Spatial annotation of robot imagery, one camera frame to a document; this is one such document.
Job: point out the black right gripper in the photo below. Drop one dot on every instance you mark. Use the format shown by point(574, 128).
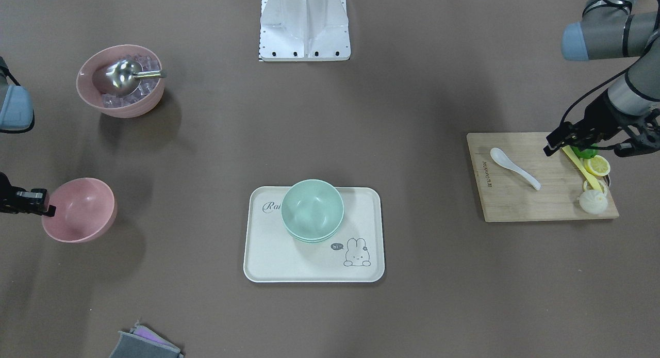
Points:
point(11, 197)

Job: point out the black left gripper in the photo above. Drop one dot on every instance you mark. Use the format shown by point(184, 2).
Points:
point(599, 120)

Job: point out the white ceramic spoon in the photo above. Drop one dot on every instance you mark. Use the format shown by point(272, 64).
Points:
point(500, 158)

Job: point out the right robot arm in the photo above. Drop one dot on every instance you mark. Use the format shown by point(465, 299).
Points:
point(18, 116)

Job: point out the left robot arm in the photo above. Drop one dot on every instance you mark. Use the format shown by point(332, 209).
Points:
point(629, 100)

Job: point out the pink bowl with ice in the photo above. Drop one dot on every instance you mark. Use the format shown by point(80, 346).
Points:
point(90, 86)

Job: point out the green bowl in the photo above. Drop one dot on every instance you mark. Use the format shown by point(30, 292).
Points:
point(312, 211)

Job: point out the green lime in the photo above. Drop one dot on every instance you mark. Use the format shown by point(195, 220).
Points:
point(584, 153)

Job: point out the lemon slice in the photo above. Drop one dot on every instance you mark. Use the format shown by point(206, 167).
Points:
point(597, 165)

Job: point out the yellow plastic knife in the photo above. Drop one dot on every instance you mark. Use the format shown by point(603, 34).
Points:
point(589, 178)

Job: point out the white steamed bun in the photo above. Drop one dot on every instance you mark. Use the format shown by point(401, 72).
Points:
point(593, 202)

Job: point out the bamboo cutting board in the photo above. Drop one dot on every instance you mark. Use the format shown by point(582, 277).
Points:
point(507, 197)

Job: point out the metal ice scoop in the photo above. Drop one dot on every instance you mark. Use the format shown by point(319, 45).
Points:
point(124, 76)

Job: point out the grey folded cloth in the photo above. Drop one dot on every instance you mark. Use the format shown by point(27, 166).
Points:
point(141, 341)

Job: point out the cream rabbit tray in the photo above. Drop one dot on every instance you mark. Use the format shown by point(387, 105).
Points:
point(355, 254)

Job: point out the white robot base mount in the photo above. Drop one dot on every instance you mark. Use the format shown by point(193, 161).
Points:
point(304, 30)

